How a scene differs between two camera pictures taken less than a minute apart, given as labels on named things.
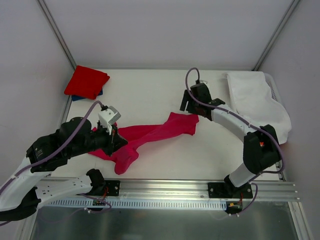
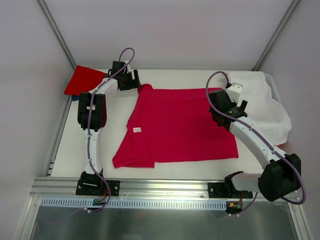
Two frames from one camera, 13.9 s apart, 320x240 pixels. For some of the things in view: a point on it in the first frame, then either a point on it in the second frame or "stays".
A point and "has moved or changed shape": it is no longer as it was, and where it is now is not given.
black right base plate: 228,190 stays
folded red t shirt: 86,83 stays
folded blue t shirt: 76,97 stays
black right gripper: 189,104 -> 220,100
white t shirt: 253,102 stays
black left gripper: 114,141 -> 135,80
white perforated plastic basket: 274,93 stays
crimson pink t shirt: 125,156 has moved or changed shape
